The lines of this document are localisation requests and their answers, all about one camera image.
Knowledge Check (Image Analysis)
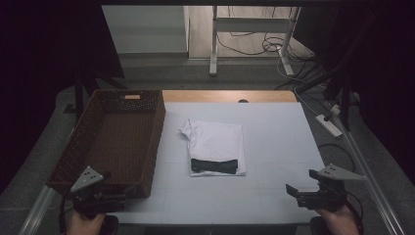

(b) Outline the black metal stand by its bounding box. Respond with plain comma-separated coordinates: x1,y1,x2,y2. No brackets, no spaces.
63,72,129,122
293,62,361,132

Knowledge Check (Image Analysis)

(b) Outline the white and black shirt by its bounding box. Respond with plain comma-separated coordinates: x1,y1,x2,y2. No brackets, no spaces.
178,118,248,177

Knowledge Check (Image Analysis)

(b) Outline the person's left hand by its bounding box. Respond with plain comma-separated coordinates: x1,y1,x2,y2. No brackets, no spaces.
67,209,108,235

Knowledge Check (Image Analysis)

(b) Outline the black looped floor cable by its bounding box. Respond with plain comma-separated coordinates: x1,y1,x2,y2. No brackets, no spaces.
317,143,357,174

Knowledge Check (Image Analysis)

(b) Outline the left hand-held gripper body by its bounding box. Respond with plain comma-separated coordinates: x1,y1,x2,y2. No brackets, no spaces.
69,165,127,219

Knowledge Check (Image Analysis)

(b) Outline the brown woven basket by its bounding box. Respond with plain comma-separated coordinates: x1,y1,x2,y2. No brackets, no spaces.
45,89,166,200

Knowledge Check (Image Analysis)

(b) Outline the black curtain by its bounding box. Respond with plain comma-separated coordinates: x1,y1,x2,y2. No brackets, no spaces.
0,0,125,194
293,4,415,185

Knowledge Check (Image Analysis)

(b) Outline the white power strip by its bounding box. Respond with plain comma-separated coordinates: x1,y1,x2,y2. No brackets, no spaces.
314,114,344,138

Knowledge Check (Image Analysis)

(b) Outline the person's right hand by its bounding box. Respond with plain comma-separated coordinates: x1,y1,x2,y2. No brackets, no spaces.
314,205,360,235

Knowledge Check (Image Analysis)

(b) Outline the tangle of black floor cables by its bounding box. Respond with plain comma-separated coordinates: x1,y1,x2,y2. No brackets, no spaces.
216,5,316,68

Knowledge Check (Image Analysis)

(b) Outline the person's dark leg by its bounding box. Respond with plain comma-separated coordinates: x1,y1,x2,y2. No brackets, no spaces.
308,215,327,235
103,214,120,235

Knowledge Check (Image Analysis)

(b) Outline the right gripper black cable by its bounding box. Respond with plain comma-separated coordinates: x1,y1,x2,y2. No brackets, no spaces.
345,190,365,235

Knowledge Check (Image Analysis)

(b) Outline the light grey panel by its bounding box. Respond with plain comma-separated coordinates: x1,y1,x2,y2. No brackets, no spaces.
101,4,190,55

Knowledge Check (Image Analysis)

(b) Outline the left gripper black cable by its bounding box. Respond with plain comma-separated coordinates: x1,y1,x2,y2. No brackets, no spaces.
58,190,73,235

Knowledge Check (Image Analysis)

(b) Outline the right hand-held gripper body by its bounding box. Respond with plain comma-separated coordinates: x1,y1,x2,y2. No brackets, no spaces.
297,164,367,212

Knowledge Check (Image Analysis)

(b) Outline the white table mat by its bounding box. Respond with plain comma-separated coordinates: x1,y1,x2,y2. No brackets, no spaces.
111,101,328,226

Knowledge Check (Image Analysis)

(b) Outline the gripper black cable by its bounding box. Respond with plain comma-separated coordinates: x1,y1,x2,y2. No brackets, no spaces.
58,190,73,235
345,190,365,235

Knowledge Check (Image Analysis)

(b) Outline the white metal stand frame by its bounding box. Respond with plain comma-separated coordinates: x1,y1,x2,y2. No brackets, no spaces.
208,5,301,77

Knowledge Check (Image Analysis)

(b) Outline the aluminium rail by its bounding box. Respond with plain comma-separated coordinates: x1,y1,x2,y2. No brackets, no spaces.
18,184,57,235
339,123,406,235

